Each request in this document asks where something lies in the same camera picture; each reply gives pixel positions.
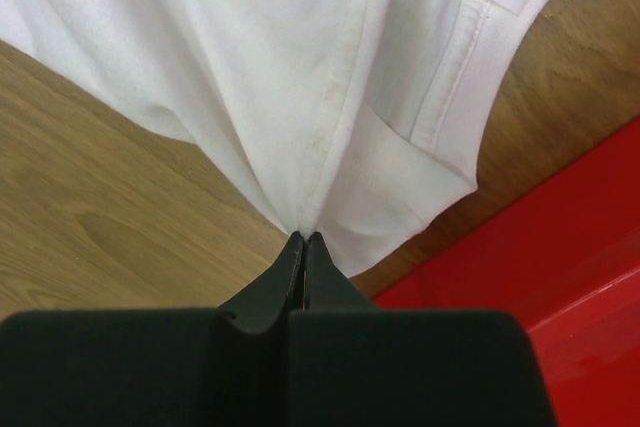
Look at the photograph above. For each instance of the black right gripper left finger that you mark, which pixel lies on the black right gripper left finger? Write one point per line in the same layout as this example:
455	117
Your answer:
221	366

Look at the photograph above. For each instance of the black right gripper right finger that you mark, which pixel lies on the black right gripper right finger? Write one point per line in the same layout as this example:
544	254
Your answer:
363	366

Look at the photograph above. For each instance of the white t-shirt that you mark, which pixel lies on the white t-shirt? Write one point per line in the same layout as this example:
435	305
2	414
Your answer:
358	119

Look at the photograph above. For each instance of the red plastic bin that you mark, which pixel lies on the red plastic bin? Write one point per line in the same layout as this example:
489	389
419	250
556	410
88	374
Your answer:
564	261

